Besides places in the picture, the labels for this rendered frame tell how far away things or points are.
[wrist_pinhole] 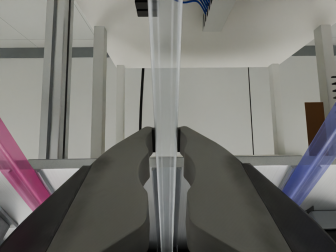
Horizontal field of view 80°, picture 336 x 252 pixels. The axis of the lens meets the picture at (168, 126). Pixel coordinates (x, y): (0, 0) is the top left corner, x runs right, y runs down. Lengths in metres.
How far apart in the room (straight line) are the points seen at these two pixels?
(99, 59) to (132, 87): 1.36
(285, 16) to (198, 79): 1.38
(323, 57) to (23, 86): 2.23
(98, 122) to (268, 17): 0.54
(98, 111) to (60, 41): 0.19
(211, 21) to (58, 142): 0.44
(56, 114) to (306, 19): 0.68
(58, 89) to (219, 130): 1.62
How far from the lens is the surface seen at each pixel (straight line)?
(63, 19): 0.53
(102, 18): 0.64
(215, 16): 0.55
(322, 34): 0.77
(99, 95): 0.59
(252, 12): 0.64
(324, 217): 0.27
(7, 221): 0.27
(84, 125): 2.01
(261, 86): 2.14
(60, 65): 0.49
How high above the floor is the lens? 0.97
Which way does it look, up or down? 6 degrees down
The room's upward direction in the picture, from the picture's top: 179 degrees clockwise
